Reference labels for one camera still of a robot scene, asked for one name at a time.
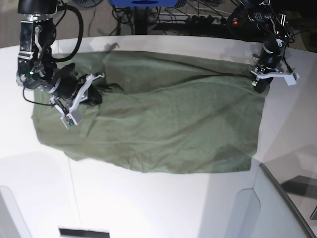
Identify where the blue box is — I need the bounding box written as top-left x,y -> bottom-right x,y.
109,0 -> 178,7

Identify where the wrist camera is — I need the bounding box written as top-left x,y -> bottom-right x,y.
60,110 -> 83,129
284,73 -> 300,86

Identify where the green t-shirt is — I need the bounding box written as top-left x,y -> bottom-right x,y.
32,51 -> 268,174

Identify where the black power strip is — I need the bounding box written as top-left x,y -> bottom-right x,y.
148,13 -> 229,25

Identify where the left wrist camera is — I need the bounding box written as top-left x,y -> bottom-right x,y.
284,73 -> 300,86

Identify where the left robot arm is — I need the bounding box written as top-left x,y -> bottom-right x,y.
226,0 -> 300,93

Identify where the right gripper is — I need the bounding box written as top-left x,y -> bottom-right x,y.
48,63 -> 103,112

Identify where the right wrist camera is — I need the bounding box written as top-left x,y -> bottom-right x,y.
60,110 -> 83,129

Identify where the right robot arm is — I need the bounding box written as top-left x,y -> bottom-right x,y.
17,0 -> 104,115

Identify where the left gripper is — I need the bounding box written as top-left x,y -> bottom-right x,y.
250,54 -> 289,93

